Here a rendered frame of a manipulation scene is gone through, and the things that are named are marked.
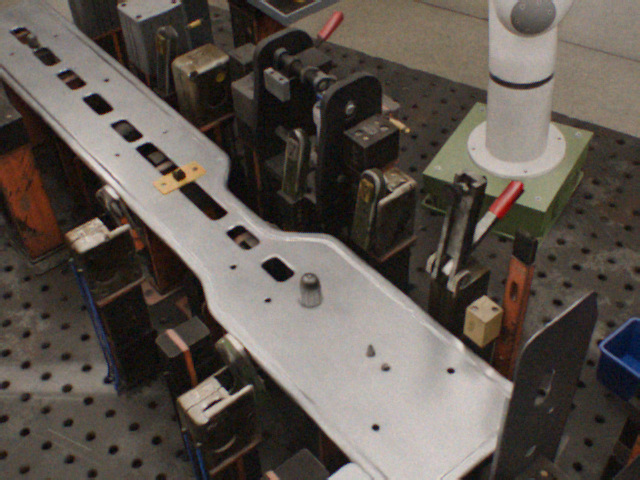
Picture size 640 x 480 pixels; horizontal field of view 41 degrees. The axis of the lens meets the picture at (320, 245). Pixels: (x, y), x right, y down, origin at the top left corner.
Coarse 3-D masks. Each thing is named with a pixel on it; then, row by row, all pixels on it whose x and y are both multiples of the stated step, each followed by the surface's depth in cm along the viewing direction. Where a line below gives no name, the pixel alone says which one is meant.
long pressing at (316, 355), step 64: (0, 64) 165; (64, 64) 164; (64, 128) 150; (192, 128) 148; (128, 192) 138; (192, 256) 127; (256, 256) 127; (320, 256) 126; (256, 320) 118; (320, 320) 118; (384, 320) 117; (320, 384) 110; (384, 384) 110; (448, 384) 110; (384, 448) 104; (448, 448) 103
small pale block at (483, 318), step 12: (480, 300) 111; (468, 312) 110; (480, 312) 109; (492, 312) 109; (468, 324) 111; (480, 324) 109; (492, 324) 110; (468, 336) 113; (480, 336) 111; (492, 336) 112; (480, 348) 112; (492, 348) 115
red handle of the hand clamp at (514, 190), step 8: (512, 184) 114; (520, 184) 114; (504, 192) 114; (512, 192) 113; (520, 192) 114; (496, 200) 114; (504, 200) 113; (512, 200) 113; (496, 208) 114; (504, 208) 113; (488, 216) 114; (496, 216) 114; (480, 224) 114; (488, 224) 114; (480, 232) 114; (488, 232) 114; (472, 240) 114; (480, 240) 114; (472, 248) 114; (448, 264) 114; (448, 272) 114
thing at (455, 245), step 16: (464, 176) 106; (480, 176) 105; (448, 192) 104; (464, 192) 104; (480, 192) 105; (448, 208) 109; (464, 208) 108; (480, 208) 107; (448, 224) 110; (464, 224) 108; (448, 240) 112; (464, 240) 109; (448, 256) 115; (464, 256) 112; (432, 272) 116; (448, 288) 115
